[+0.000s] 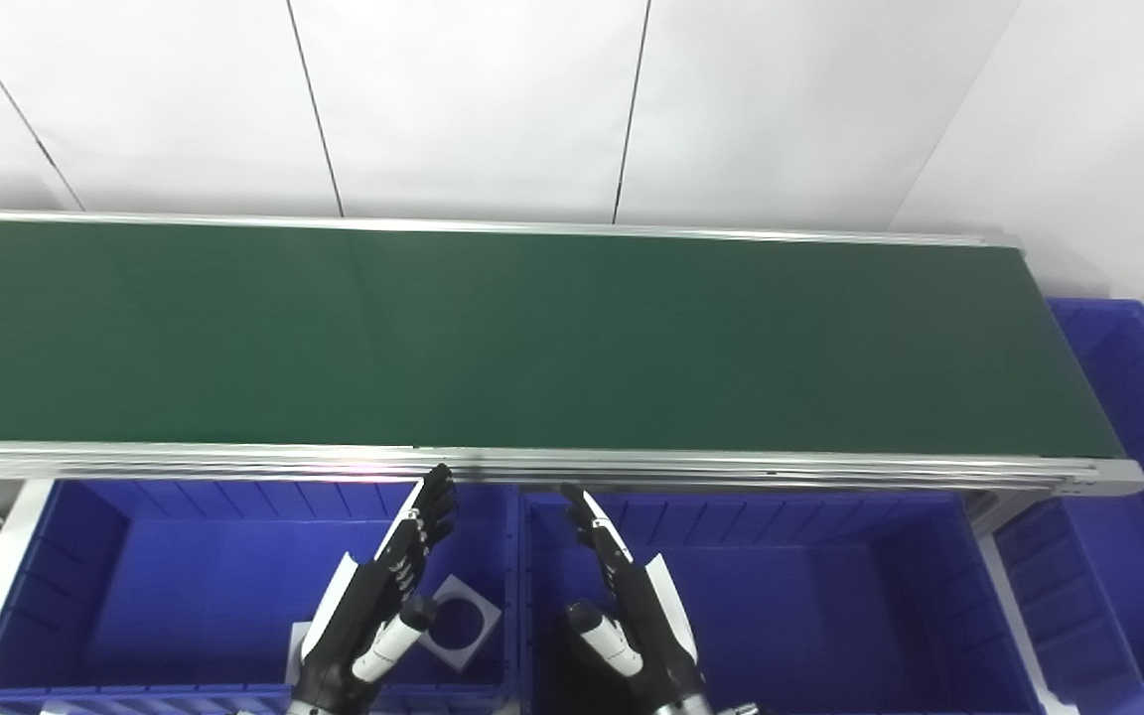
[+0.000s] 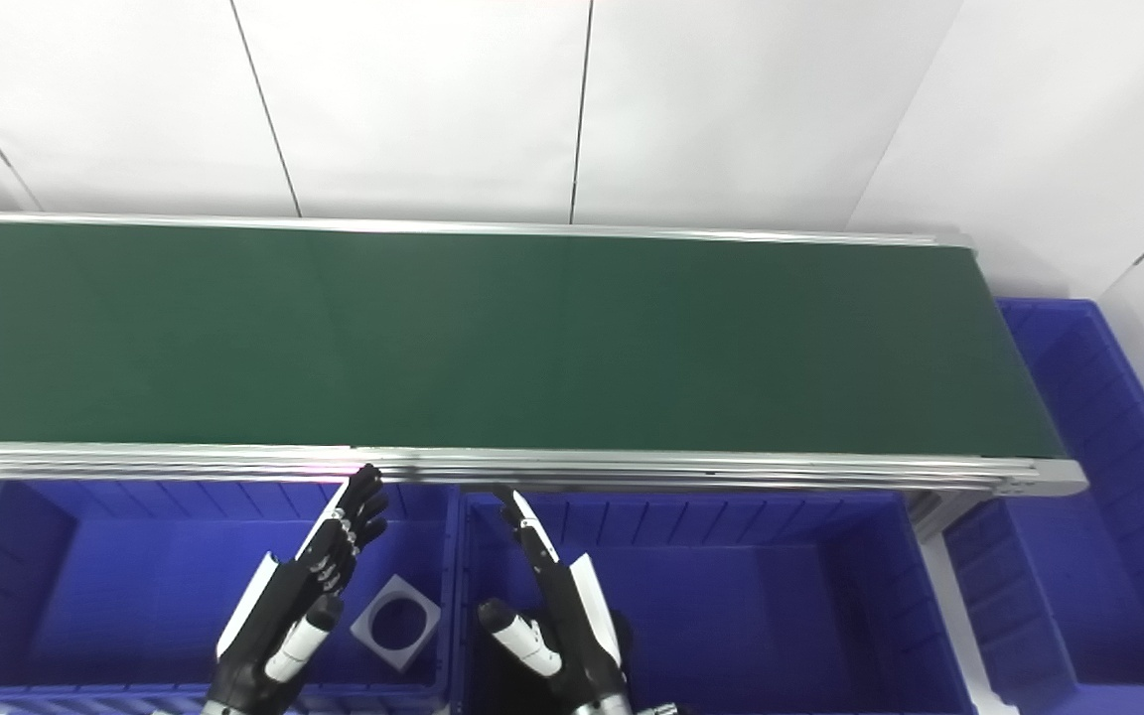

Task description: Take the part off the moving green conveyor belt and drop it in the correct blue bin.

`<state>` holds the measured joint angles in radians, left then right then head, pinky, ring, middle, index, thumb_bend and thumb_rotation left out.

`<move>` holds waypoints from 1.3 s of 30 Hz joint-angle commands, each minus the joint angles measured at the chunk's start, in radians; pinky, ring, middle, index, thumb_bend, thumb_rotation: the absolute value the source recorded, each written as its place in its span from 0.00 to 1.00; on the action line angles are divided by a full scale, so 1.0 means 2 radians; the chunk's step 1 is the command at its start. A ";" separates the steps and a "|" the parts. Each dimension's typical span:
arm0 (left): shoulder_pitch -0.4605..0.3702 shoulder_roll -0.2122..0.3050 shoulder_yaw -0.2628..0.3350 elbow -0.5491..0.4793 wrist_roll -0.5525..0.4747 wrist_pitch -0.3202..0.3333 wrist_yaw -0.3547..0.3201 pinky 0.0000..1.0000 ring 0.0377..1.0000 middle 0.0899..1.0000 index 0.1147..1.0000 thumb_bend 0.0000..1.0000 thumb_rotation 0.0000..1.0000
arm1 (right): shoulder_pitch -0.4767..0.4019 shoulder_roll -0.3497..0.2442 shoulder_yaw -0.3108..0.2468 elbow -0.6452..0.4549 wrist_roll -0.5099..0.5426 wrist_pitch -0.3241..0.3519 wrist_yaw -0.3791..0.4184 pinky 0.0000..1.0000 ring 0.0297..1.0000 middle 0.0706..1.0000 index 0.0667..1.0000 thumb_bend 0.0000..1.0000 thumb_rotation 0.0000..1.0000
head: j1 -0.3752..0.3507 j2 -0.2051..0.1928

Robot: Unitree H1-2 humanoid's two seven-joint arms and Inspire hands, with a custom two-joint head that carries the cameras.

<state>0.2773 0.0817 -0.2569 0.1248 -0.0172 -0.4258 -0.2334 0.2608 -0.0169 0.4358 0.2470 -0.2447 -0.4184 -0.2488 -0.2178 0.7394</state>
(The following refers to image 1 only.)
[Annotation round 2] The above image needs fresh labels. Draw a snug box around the empty blue bin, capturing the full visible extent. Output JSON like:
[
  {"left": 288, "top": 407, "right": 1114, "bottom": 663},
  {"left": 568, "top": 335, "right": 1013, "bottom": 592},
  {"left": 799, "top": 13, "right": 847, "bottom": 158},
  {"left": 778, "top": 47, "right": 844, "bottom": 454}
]
[{"left": 994, "top": 298, "right": 1144, "bottom": 715}]

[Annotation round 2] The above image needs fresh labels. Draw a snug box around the white square part with hole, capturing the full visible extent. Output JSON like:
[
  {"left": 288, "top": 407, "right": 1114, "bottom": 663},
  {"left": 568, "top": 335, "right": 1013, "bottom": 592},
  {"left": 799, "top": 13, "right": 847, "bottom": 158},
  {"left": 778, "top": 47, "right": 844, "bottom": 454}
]
[
  {"left": 416, "top": 574, "right": 503, "bottom": 671},
  {"left": 286, "top": 623, "right": 315, "bottom": 686}
]

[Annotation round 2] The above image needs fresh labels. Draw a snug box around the green conveyor belt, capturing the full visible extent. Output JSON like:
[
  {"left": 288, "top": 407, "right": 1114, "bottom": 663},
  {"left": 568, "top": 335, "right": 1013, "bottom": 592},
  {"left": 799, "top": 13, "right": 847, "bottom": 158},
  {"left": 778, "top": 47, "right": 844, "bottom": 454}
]
[
  {"left": 0, "top": 209, "right": 1144, "bottom": 498},
  {"left": 0, "top": 220, "right": 1126, "bottom": 458}
]

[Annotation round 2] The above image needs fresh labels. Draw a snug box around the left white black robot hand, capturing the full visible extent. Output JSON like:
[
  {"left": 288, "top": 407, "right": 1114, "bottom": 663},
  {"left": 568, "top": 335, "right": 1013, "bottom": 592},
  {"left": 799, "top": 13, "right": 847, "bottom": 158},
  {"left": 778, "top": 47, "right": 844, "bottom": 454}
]
[{"left": 289, "top": 463, "right": 461, "bottom": 715}]

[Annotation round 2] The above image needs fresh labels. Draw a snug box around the blue bin with white parts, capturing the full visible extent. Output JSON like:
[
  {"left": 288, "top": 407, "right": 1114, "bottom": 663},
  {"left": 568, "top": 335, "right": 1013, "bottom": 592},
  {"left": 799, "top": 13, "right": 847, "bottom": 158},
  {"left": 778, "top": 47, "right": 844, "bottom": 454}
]
[{"left": 0, "top": 477, "right": 521, "bottom": 715}]

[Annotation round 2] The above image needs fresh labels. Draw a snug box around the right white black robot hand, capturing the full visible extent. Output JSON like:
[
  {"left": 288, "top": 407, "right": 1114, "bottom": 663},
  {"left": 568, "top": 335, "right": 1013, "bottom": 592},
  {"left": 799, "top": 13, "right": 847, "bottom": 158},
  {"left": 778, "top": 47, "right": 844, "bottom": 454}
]
[{"left": 560, "top": 484, "right": 712, "bottom": 711}]

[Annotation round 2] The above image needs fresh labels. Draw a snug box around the blue bin with black parts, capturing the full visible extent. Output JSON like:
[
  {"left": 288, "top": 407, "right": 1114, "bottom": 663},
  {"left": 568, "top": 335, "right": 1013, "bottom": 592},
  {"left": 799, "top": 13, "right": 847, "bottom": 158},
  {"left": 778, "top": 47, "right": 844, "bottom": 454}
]
[{"left": 517, "top": 489, "right": 1048, "bottom": 715}]

